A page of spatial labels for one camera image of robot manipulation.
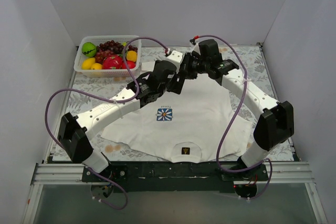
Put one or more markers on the yellow toy mango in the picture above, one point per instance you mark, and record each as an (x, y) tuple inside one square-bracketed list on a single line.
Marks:
[(96, 66)]

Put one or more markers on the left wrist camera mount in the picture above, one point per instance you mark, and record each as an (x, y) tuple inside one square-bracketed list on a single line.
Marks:
[(174, 57)]

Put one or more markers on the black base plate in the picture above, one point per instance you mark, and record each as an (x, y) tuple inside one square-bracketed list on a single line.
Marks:
[(167, 176)]

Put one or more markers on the white printed t-shirt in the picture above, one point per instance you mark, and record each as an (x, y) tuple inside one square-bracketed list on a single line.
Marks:
[(179, 128)]

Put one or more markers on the orange toy fruit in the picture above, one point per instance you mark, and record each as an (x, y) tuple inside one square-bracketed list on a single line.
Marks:
[(132, 56)]

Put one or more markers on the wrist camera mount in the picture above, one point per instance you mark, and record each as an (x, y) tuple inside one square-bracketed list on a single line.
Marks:
[(174, 57), (195, 45)]

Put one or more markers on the white plastic fruit basket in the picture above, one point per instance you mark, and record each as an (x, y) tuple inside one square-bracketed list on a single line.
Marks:
[(96, 40)]

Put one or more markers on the dark red toy grapes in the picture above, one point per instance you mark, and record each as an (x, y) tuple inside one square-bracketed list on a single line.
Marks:
[(109, 48)]

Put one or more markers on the yellow toy lemon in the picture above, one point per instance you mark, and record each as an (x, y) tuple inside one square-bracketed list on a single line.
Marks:
[(87, 64)]

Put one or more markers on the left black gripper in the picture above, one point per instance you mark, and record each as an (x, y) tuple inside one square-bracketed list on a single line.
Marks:
[(172, 82)]

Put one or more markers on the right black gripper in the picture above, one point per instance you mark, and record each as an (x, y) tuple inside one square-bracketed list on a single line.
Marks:
[(189, 64)]

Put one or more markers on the red toy apple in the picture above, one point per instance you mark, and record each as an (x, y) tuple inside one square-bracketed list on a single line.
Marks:
[(128, 64)]

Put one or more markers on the floral patterned table mat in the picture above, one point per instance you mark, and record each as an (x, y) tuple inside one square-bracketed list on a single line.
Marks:
[(251, 56)]

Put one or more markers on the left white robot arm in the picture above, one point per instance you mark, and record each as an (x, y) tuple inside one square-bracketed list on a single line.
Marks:
[(75, 132)]

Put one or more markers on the green toy fruit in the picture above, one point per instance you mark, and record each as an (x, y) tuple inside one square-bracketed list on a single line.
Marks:
[(89, 49)]

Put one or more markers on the aluminium frame rail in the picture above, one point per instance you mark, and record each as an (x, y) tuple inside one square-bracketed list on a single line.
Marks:
[(70, 174)]

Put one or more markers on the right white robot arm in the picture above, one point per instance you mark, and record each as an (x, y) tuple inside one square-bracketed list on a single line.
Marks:
[(275, 120)]

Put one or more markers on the red toy dragon fruit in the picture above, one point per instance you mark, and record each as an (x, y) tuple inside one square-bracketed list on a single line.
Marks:
[(112, 62)]

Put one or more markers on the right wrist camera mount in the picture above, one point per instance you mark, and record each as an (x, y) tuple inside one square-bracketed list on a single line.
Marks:
[(195, 45)]

